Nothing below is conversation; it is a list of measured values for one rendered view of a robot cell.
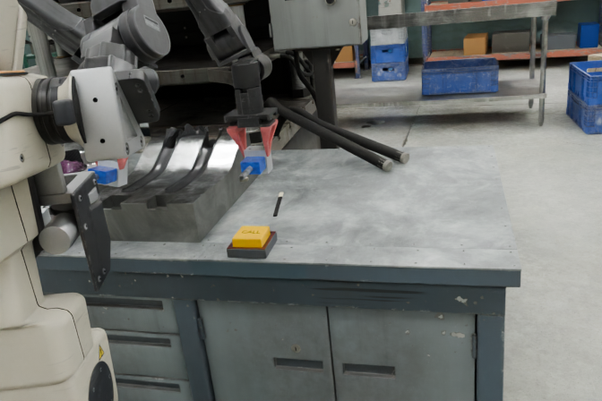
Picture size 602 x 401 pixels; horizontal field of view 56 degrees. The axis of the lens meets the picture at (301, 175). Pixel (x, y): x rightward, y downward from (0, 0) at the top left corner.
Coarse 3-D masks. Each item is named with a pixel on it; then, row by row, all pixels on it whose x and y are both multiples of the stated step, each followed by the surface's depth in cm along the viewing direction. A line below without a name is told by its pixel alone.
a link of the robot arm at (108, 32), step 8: (112, 24) 79; (96, 32) 80; (104, 32) 77; (112, 32) 76; (88, 40) 78; (96, 40) 77; (104, 40) 76; (112, 40) 75; (120, 40) 77; (144, 64) 81; (152, 64) 82
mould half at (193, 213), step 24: (192, 144) 144; (216, 144) 143; (144, 168) 141; (168, 168) 140; (216, 168) 136; (240, 168) 142; (120, 192) 126; (144, 192) 124; (168, 192) 123; (192, 192) 121; (216, 192) 127; (240, 192) 142; (120, 216) 121; (144, 216) 119; (168, 216) 118; (192, 216) 117; (216, 216) 127; (120, 240) 123; (144, 240) 122; (168, 240) 120; (192, 240) 119
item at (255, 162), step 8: (248, 152) 123; (256, 152) 122; (264, 152) 122; (248, 160) 120; (256, 160) 119; (264, 160) 122; (248, 168) 118; (256, 168) 119; (264, 168) 122; (240, 176) 115
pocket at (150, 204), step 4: (156, 196) 122; (160, 196) 122; (164, 196) 122; (168, 196) 122; (172, 196) 121; (148, 200) 120; (152, 200) 121; (156, 200) 123; (160, 200) 123; (164, 200) 122; (168, 200) 122; (148, 204) 120; (152, 204) 121; (156, 204) 123; (160, 204) 123; (164, 204) 123; (148, 208) 119; (152, 208) 121; (156, 208) 123; (160, 208) 122; (164, 208) 122
